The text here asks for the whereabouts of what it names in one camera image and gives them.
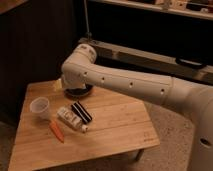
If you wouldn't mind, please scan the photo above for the dark ceramic bowl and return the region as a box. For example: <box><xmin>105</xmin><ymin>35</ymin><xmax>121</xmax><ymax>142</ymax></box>
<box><xmin>65</xmin><ymin>84</ymin><xmax>93</xmax><ymax>98</ymax></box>

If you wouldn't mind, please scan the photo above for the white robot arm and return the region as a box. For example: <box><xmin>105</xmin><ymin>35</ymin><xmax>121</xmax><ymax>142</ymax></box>
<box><xmin>61</xmin><ymin>44</ymin><xmax>213</xmax><ymax>171</ymax></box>

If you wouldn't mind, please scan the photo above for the black white striped box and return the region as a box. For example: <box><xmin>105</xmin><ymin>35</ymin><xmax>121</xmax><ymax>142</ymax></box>
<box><xmin>71</xmin><ymin>101</ymin><xmax>92</xmax><ymax>124</ymax></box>

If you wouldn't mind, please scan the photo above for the white tube bottle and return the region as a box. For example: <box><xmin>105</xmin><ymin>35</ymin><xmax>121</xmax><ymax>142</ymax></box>
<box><xmin>57</xmin><ymin>107</ymin><xmax>88</xmax><ymax>133</ymax></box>

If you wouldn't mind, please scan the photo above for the vertical metal pole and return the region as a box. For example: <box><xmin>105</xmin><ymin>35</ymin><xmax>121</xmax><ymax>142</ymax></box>
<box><xmin>83</xmin><ymin>0</ymin><xmax>92</xmax><ymax>40</ymax></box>

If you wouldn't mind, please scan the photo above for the orange carrot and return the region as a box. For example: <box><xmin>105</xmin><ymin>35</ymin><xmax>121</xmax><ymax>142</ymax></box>
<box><xmin>49</xmin><ymin>120</ymin><xmax>64</xmax><ymax>142</ymax></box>

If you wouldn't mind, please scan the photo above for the clear plastic cup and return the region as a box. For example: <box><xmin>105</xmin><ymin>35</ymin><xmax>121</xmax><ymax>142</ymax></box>
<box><xmin>30</xmin><ymin>97</ymin><xmax>50</xmax><ymax>120</ymax></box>

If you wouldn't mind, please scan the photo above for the wooden table leg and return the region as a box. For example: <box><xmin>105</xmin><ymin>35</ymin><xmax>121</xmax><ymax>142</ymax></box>
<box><xmin>133</xmin><ymin>149</ymin><xmax>144</xmax><ymax>162</ymax></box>

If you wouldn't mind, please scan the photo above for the long metal bench rail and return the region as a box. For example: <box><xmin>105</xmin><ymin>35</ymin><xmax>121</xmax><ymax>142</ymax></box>
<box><xmin>78</xmin><ymin>38</ymin><xmax>213</xmax><ymax>85</ymax></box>

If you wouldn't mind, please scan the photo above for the black handle on bench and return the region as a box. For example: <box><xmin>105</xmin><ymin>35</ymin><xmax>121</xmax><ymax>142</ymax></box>
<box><xmin>175</xmin><ymin>58</ymin><xmax>207</xmax><ymax>70</ymax></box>

